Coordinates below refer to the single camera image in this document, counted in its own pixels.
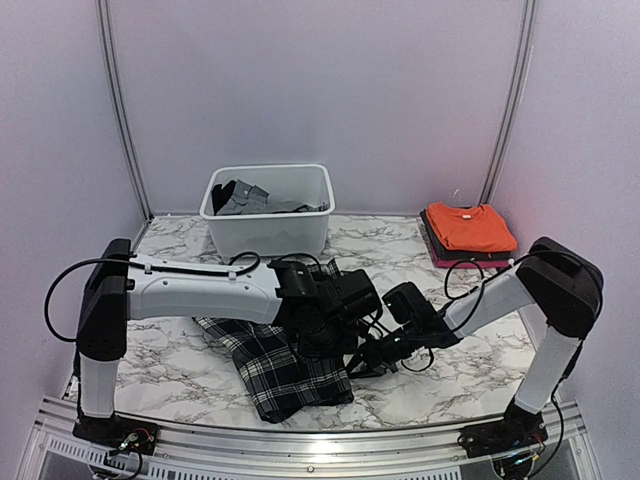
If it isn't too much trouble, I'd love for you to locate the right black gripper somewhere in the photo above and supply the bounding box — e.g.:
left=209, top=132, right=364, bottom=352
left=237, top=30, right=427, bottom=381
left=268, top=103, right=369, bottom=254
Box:
left=341, top=320, right=422, bottom=379

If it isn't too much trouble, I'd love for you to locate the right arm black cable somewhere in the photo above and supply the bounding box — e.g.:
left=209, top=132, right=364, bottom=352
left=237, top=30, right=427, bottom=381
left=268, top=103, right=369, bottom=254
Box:
left=399, top=258, right=489, bottom=374

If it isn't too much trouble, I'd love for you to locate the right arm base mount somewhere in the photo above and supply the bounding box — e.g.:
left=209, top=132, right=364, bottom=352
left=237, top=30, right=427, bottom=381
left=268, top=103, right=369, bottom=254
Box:
left=457, top=400, right=548, bottom=458

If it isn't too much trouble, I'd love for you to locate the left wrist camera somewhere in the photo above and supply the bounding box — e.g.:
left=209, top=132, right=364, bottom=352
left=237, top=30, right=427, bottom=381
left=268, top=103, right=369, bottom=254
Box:
left=333, top=269, right=382, bottom=322

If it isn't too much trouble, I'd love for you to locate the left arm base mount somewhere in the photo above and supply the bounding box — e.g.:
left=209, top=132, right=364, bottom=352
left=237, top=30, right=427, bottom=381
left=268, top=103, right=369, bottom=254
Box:
left=72, top=413, right=159, bottom=455

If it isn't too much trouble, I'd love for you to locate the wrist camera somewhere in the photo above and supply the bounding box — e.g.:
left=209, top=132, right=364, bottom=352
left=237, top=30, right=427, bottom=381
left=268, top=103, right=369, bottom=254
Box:
left=382, top=282, right=436, bottom=325
left=333, top=269, right=382, bottom=322

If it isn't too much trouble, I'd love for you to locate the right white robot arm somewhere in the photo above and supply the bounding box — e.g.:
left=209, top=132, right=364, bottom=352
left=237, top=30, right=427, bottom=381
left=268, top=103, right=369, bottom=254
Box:
left=347, top=237, right=604, bottom=448

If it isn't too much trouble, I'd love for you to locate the grey garment in bin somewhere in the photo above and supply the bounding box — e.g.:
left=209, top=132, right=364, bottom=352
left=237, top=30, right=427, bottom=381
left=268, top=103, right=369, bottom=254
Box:
left=216, top=180, right=329, bottom=216

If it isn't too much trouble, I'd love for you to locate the aluminium front frame rail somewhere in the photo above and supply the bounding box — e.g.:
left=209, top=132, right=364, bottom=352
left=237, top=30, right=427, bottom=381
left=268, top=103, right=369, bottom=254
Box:
left=19, top=394, right=601, bottom=480

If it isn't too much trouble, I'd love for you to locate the black white plaid shirt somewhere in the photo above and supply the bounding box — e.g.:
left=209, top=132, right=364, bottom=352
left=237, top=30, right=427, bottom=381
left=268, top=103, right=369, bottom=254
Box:
left=193, top=259, right=354, bottom=424

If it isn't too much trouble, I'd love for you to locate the orange t-shirt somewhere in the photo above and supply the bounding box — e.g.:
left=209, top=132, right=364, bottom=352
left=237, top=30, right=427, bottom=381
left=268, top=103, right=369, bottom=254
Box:
left=426, top=202, right=518, bottom=253

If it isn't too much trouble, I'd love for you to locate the aluminium wall post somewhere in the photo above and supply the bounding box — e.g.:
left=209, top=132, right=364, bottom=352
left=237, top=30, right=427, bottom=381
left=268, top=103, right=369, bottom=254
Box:
left=478, top=0, right=539, bottom=204
left=95, top=0, right=154, bottom=223

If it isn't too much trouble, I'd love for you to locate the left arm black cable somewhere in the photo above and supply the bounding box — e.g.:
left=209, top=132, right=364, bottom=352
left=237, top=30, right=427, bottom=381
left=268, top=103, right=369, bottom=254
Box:
left=43, top=249, right=321, bottom=344

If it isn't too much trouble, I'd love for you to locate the black garment in bin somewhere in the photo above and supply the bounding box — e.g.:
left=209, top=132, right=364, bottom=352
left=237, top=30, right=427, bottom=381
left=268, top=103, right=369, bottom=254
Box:
left=211, top=180, right=237, bottom=215

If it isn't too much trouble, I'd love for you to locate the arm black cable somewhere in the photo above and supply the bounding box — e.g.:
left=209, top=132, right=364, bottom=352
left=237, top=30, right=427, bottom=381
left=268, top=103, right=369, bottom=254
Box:
left=43, top=249, right=321, bottom=344
left=399, top=258, right=489, bottom=374

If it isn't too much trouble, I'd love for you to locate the folded dark striped shirt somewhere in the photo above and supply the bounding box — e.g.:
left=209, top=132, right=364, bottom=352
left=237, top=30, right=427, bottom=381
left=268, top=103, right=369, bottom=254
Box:
left=420, top=209, right=511, bottom=261

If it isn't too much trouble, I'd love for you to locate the left aluminium wall post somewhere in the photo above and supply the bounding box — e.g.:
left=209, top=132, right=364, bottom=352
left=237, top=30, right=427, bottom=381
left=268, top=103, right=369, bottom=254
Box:
left=95, top=0, right=154, bottom=223

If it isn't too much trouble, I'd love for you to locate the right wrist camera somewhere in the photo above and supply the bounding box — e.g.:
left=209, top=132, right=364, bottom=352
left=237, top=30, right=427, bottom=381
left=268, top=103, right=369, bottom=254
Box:
left=382, top=282, right=436, bottom=325

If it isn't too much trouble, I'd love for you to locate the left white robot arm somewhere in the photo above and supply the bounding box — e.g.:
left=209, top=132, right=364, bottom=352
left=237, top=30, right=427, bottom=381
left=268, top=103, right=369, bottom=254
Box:
left=76, top=239, right=364, bottom=445

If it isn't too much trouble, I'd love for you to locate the folded pink garment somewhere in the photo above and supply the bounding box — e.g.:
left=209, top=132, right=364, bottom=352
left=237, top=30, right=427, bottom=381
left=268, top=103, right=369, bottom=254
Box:
left=430, top=250, right=511, bottom=269

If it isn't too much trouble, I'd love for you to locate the white plastic laundry bin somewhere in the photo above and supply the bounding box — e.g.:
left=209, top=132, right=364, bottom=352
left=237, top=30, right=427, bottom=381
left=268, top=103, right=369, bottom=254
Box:
left=199, top=164, right=335, bottom=258

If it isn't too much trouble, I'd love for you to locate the right aluminium wall post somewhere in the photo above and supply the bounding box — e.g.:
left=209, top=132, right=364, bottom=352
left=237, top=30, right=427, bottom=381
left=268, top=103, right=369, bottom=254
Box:
left=478, top=0, right=539, bottom=204

